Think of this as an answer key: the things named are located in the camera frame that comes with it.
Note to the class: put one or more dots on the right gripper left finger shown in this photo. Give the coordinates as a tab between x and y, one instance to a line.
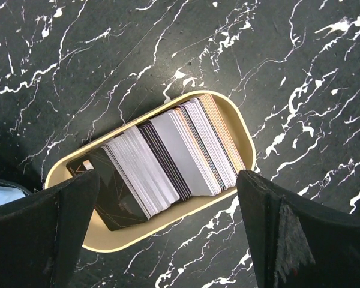
41	235

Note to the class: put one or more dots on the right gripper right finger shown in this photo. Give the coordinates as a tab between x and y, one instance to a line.
294	241

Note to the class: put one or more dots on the black leather card holder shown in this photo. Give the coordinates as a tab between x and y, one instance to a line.
10	191

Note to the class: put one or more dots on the black VIP card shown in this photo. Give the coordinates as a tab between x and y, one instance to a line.
116	203

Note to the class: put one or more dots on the beige oval card tray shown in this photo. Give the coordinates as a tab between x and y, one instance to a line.
98	237

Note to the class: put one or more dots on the stack of credit cards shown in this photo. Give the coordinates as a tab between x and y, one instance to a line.
182	153

